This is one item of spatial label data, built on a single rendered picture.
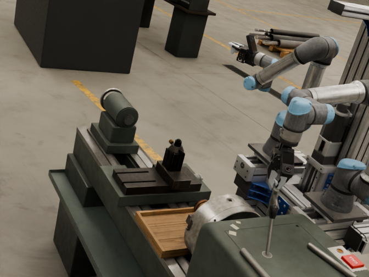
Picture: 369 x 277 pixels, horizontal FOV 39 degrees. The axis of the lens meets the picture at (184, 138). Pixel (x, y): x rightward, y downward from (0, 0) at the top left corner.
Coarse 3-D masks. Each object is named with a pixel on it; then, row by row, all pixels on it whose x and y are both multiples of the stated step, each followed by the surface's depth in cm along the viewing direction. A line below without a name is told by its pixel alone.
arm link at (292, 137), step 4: (284, 132) 187; (288, 132) 186; (292, 132) 185; (284, 136) 187; (288, 136) 186; (292, 136) 186; (296, 136) 186; (300, 136) 187; (284, 140) 188; (288, 140) 187; (292, 140) 186; (296, 140) 187
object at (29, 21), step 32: (32, 0) 685; (64, 0) 623; (96, 0) 640; (128, 0) 658; (32, 32) 684; (64, 32) 642; (96, 32) 659; (128, 32) 679; (64, 64) 661; (96, 64) 680; (128, 64) 700
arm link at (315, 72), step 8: (328, 40) 266; (328, 48) 263; (336, 48) 270; (328, 56) 268; (312, 64) 274; (320, 64) 270; (328, 64) 271; (312, 72) 274; (320, 72) 273; (304, 80) 280; (312, 80) 275; (320, 80) 276; (304, 88) 279; (304, 128) 285
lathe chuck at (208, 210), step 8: (216, 200) 211; (224, 200) 211; (240, 200) 214; (200, 208) 211; (208, 208) 209; (216, 208) 208; (224, 208) 207; (192, 216) 212; (200, 216) 209; (208, 216) 207; (200, 224) 207; (184, 232) 215; (192, 232) 209; (184, 240) 216; (192, 240) 209; (192, 248) 210
